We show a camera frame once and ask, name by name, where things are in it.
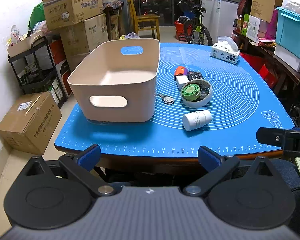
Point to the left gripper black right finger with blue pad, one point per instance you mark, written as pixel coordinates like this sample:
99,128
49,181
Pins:
218,167

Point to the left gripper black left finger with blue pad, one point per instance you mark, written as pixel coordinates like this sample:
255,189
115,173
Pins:
78,167

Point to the white pill bottle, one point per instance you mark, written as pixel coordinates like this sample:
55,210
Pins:
196,120

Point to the green tape roll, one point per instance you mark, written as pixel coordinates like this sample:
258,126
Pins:
191,92

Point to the beige plastic storage bin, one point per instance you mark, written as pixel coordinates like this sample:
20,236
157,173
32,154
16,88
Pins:
116,82

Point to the white charger cube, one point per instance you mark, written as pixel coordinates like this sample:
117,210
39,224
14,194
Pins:
181,80

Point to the black remote control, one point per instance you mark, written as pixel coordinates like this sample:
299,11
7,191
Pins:
194,75

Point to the orange purple toy knife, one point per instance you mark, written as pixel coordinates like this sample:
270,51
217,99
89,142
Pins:
180,70

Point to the brown cardboard box on floor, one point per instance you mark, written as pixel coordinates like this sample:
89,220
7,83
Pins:
30,123

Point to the blue silicone table mat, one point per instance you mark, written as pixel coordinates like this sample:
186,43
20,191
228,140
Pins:
241,103

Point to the grey round bowl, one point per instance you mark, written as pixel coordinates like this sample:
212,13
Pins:
205,97

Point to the silver key bunch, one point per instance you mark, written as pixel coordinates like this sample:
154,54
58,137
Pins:
166,99

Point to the black metal shelf rack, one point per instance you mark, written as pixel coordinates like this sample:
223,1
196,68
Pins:
32,77

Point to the white tissue box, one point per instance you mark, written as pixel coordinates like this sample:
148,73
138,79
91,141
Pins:
225,49

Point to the large stacked cardboard box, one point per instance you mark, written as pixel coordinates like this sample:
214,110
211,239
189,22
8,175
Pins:
80,39

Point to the green black bicycle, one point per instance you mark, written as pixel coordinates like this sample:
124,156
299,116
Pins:
194,30

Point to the green white carton box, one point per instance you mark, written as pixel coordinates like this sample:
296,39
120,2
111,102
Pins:
250,27

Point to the red plastic bucket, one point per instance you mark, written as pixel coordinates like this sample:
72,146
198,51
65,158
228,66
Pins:
183,30

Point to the teal plastic storage crate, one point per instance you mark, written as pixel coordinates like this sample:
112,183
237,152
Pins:
288,30

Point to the wooden chair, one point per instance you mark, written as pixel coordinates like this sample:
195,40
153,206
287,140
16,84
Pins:
144,22

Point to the open top cardboard box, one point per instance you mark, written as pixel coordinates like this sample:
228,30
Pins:
62,13

